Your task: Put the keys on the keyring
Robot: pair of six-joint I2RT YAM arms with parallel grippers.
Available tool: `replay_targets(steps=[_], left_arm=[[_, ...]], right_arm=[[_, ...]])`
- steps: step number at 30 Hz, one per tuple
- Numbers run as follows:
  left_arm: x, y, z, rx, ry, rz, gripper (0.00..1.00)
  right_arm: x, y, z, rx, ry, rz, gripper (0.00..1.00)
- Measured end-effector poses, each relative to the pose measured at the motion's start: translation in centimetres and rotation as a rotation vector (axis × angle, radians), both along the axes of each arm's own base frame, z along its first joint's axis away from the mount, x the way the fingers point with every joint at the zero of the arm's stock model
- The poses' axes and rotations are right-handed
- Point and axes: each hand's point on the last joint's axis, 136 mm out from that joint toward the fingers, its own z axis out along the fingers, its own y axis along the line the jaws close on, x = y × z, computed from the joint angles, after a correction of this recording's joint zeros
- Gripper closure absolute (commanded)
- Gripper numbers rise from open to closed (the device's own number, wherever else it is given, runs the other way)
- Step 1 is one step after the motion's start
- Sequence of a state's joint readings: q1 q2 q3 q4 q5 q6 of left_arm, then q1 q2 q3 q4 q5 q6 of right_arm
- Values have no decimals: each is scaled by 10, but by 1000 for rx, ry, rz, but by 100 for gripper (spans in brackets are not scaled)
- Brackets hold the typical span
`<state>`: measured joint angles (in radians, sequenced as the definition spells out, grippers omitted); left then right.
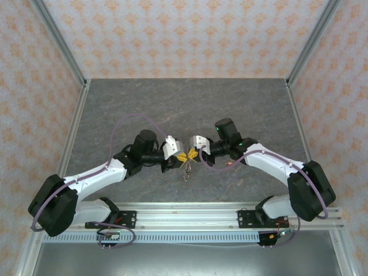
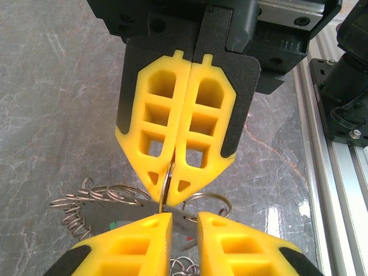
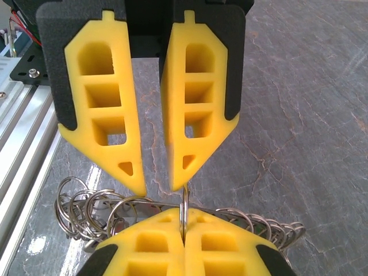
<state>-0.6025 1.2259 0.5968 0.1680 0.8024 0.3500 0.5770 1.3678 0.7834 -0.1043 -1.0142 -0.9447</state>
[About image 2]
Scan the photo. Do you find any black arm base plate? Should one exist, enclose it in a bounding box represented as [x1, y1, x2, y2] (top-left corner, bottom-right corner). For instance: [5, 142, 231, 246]
[309, 58, 368, 146]

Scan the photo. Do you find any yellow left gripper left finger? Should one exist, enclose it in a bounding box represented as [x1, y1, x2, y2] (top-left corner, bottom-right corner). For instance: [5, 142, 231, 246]
[43, 212, 174, 276]

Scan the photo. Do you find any silver split key ring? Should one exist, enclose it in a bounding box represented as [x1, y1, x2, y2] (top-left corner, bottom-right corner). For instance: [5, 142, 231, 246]
[106, 185, 150, 206]
[159, 159, 177, 215]
[182, 193, 232, 223]

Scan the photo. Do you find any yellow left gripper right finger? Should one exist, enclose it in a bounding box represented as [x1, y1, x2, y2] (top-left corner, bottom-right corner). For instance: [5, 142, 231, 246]
[197, 212, 325, 276]

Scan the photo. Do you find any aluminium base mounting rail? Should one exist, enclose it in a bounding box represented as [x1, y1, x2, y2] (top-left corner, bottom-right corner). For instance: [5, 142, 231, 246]
[293, 28, 368, 276]

